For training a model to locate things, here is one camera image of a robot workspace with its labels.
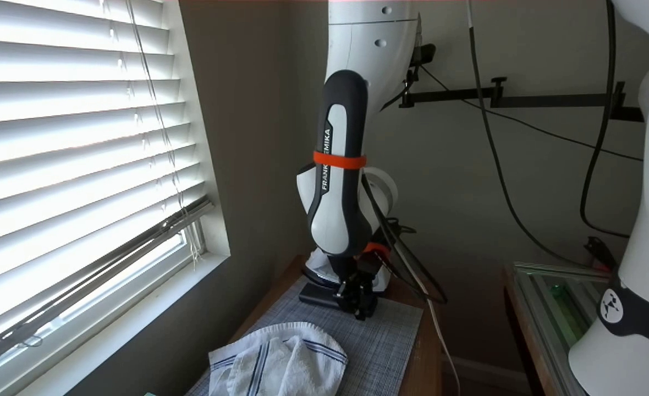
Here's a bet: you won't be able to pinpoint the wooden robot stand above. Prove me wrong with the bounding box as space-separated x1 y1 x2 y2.
502 267 560 396

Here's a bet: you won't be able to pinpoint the white clothes iron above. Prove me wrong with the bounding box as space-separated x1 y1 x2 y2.
303 247 395 294

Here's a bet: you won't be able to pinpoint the thin black camera cable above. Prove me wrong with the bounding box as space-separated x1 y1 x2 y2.
416 63 645 162

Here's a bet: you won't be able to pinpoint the black stereo camera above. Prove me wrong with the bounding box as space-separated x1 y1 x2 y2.
406 43 438 72

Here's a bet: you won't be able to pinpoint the white cloth with blue stripes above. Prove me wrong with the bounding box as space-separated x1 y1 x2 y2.
204 320 351 396

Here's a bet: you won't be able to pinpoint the white window sill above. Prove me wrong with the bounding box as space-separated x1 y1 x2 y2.
0 219 235 396

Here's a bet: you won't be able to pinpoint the white window blinds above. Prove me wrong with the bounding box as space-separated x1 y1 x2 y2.
0 0 220 356

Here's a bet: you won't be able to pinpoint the small orange strap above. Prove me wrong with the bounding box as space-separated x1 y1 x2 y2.
360 241 393 260

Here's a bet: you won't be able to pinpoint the wooden side table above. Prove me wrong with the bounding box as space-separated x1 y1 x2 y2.
182 250 446 396

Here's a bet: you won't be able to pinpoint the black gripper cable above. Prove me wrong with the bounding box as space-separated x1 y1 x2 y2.
357 173 449 308

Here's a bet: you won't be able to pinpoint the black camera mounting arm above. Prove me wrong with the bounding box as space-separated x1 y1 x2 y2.
395 68 646 126

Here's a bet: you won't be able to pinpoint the white iron power cord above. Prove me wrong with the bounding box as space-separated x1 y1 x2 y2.
422 294 461 396

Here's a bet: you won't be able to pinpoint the black orange clamp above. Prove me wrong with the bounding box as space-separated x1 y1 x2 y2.
582 233 623 282

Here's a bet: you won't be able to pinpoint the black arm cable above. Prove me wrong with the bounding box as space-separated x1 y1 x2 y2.
577 0 631 243

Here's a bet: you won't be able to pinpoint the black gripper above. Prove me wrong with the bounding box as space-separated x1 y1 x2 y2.
337 250 384 322

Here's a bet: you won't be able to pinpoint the black remote control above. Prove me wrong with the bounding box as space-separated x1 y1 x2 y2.
297 282 359 311

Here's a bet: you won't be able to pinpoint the wide orange strap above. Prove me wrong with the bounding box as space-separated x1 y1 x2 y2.
310 148 369 173

